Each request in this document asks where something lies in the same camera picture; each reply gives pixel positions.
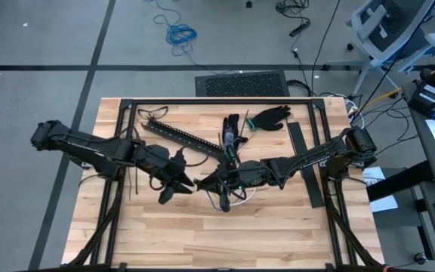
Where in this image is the yellow floor cable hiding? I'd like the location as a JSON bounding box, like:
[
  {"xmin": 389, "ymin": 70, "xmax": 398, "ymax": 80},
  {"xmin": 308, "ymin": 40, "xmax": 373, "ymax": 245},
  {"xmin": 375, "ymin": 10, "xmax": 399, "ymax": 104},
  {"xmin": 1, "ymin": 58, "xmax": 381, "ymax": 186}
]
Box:
[{"xmin": 355, "ymin": 88, "xmax": 404, "ymax": 116}]

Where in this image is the white paper sheet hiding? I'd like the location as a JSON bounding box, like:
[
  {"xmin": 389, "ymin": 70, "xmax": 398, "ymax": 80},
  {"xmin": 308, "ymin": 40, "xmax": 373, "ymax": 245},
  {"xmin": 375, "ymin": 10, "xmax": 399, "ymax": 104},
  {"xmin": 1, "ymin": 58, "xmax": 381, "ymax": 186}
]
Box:
[{"xmin": 362, "ymin": 165, "xmax": 400, "ymax": 214}]

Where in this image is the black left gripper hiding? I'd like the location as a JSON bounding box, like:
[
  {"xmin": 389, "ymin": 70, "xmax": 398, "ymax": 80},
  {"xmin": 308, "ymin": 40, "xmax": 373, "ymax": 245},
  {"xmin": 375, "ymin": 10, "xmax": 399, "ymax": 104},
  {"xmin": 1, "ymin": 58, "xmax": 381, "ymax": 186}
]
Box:
[{"xmin": 141, "ymin": 145, "xmax": 196, "ymax": 194}]

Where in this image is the black aluminium table frame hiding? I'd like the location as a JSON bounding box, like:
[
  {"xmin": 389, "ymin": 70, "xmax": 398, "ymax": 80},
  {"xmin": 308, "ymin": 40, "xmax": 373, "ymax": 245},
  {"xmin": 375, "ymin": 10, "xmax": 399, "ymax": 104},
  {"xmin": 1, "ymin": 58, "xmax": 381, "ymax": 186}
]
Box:
[{"xmin": 61, "ymin": 97, "xmax": 387, "ymax": 272}]

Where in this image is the blue coiled floor cable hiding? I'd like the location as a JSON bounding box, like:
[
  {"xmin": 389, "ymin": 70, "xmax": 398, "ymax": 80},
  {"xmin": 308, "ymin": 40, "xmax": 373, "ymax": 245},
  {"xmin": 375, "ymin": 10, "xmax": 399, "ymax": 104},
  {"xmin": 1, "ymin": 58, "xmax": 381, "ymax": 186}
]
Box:
[{"xmin": 153, "ymin": 0, "xmax": 214, "ymax": 73}]

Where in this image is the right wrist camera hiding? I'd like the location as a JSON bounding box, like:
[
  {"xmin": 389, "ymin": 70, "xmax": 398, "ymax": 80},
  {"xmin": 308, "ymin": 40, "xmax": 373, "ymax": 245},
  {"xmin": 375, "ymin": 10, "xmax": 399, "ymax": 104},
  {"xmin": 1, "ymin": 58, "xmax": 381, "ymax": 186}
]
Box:
[{"xmin": 218, "ymin": 191, "xmax": 231, "ymax": 214}]

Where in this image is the grey office chair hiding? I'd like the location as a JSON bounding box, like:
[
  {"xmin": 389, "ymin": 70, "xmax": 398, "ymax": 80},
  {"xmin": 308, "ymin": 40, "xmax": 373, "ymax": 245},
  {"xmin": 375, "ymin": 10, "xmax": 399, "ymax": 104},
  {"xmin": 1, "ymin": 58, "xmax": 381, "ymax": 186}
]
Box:
[{"xmin": 325, "ymin": 0, "xmax": 435, "ymax": 98}]

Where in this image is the grey-backed black glove green cuff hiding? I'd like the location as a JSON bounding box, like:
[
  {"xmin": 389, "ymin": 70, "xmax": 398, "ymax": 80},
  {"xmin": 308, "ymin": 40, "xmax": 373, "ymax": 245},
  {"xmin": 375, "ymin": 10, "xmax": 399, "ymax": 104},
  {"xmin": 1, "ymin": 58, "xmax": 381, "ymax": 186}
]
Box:
[{"xmin": 221, "ymin": 113, "xmax": 249, "ymax": 162}]

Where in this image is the long thin black cable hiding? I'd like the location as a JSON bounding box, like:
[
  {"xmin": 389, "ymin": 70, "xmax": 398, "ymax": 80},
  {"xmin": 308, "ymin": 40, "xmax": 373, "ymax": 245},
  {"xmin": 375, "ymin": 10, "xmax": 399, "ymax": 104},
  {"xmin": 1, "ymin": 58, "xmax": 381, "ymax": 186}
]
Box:
[{"xmin": 310, "ymin": 0, "xmax": 342, "ymax": 96}]

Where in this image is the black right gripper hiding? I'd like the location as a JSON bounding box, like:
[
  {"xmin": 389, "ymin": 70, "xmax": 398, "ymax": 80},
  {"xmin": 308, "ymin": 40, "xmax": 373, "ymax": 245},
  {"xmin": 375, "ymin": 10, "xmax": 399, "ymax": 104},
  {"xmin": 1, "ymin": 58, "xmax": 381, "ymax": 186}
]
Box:
[{"xmin": 196, "ymin": 160, "xmax": 275, "ymax": 191}]

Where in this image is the black tangled floor cable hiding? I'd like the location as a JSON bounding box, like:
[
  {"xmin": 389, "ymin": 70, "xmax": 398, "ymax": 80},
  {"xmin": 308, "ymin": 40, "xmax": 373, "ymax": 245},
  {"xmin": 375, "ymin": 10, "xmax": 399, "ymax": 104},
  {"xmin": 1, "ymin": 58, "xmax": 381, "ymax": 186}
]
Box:
[{"xmin": 275, "ymin": 0, "xmax": 311, "ymax": 23}]

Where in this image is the black box with labels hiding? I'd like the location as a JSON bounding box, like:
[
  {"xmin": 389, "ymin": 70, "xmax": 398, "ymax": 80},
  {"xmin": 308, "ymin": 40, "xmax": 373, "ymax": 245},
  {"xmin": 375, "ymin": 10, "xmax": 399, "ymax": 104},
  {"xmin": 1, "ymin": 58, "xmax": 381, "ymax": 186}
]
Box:
[{"xmin": 407, "ymin": 80, "xmax": 435, "ymax": 119}]

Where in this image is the black perforated computer case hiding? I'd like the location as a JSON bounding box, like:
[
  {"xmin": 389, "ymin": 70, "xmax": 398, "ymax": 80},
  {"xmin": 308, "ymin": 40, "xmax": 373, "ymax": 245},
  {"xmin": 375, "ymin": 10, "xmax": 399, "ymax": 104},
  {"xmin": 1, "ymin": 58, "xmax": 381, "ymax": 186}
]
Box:
[{"xmin": 194, "ymin": 70, "xmax": 291, "ymax": 98}]

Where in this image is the black power strip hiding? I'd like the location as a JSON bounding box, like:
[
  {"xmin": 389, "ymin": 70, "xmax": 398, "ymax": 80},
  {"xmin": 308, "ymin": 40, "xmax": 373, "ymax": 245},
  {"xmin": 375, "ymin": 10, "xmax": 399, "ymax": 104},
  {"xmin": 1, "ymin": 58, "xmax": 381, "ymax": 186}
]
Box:
[{"xmin": 288, "ymin": 20, "xmax": 312, "ymax": 39}]

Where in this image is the flat black raceway cover strip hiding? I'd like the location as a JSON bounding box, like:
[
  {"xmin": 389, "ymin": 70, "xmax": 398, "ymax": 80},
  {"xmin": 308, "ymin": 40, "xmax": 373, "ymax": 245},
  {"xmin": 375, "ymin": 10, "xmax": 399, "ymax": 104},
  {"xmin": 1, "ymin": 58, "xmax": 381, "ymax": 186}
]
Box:
[{"xmin": 287, "ymin": 121, "xmax": 326, "ymax": 209}]

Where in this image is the white power cable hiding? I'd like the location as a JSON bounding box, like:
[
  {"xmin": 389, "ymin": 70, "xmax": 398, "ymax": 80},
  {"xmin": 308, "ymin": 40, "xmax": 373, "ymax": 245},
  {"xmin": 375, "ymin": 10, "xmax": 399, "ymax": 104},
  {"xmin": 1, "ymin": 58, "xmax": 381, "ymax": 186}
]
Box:
[{"xmin": 344, "ymin": 96, "xmax": 366, "ymax": 129}]

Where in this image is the black slotted cable raceway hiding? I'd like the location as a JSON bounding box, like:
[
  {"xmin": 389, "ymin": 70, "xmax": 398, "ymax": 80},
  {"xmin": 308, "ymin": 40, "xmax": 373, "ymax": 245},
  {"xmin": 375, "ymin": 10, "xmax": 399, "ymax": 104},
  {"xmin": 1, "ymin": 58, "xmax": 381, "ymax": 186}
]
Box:
[{"xmin": 140, "ymin": 116, "xmax": 227, "ymax": 159}]

